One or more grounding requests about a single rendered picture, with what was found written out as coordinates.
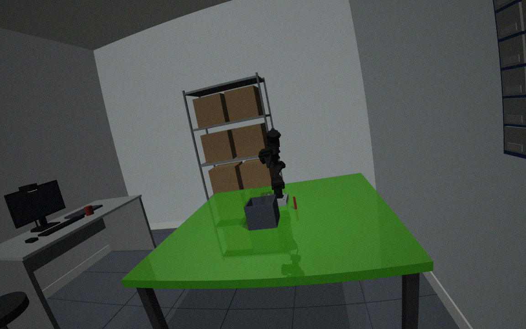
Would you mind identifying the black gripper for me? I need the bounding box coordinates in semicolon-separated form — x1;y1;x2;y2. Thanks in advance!
260;146;285;176

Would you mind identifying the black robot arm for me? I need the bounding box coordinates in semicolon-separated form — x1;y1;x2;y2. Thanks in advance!
258;128;285;199

